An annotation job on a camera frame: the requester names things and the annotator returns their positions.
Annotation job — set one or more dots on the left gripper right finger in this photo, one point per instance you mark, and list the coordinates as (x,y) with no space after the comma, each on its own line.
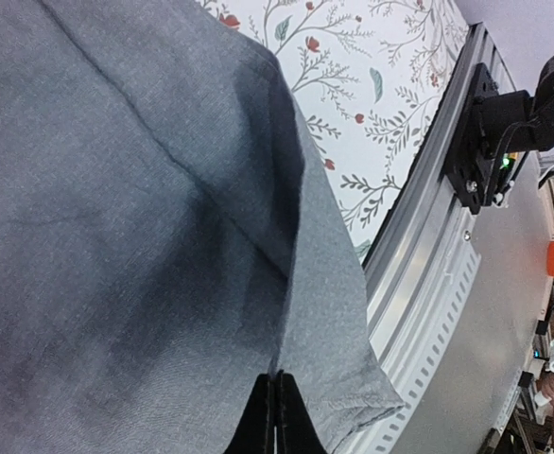
(295,432)

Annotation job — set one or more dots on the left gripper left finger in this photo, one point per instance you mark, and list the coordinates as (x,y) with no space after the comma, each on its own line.
(255,432)

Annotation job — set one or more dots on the grey long sleeve shirt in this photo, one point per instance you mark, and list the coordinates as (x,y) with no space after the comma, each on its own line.
(167,235)

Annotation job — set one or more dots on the floral patterned tablecloth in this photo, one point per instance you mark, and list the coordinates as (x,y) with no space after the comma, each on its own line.
(369,77)

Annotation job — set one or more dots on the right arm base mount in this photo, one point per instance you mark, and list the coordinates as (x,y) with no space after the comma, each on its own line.
(472,160)

